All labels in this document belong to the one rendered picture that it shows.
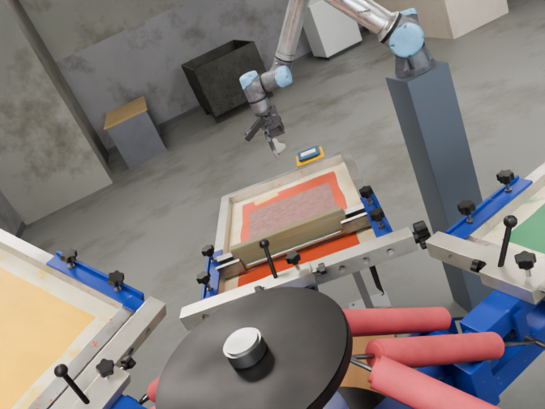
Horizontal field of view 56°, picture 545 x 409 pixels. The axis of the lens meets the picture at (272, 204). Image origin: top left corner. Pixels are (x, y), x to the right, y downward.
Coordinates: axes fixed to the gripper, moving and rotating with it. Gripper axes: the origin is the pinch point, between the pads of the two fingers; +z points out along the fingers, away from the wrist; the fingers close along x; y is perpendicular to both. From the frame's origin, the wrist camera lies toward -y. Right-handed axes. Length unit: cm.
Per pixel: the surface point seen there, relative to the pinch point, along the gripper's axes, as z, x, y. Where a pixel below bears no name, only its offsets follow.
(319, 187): 12.9, -17.1, 12.5
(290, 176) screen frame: 10.6, -1.6, 2.1
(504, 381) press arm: 20, -124, 37
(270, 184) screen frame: 10.6, -1.6, -7.2
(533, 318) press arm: 16, -114, 49
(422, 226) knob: 4, -83, 36
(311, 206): 12.9, -30.6, 7.6
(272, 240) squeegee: 5, -60, -6
